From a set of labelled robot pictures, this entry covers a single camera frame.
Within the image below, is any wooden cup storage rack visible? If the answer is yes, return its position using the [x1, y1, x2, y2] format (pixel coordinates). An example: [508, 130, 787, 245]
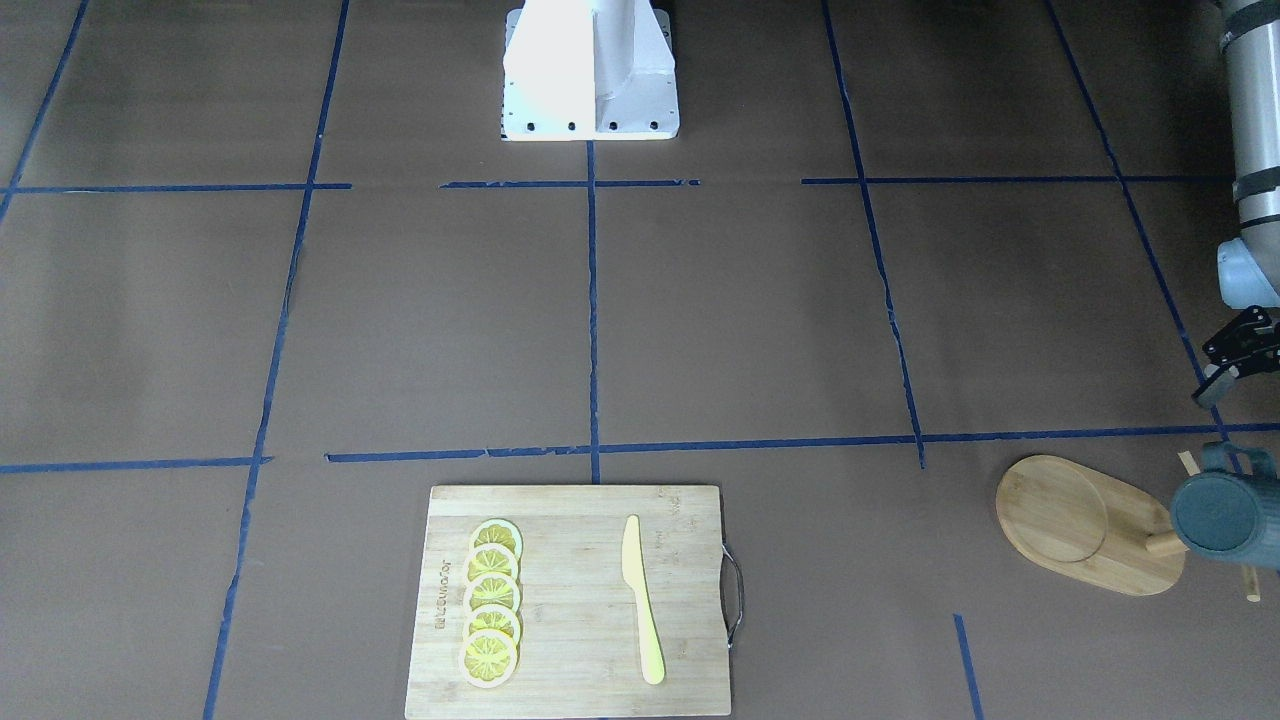
[995, 451, 1263, 601]

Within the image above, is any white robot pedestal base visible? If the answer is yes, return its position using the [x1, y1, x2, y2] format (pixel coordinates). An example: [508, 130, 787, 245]
[500, 1, 681, 142]

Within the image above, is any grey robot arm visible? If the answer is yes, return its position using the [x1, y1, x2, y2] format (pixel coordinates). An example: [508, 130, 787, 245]
[1217, 1, 1279, 309]

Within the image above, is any dark green HOME mug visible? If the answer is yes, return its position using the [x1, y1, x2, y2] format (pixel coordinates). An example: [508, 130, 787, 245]
[1170, 441, 1279, 570]

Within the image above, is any bamboo cutting board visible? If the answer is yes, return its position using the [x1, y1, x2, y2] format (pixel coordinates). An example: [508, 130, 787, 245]
[404, 484, 732, 719]

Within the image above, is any yellow plastic knife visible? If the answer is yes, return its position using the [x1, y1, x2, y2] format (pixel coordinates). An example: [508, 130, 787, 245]
[621, 514, 666, 685]

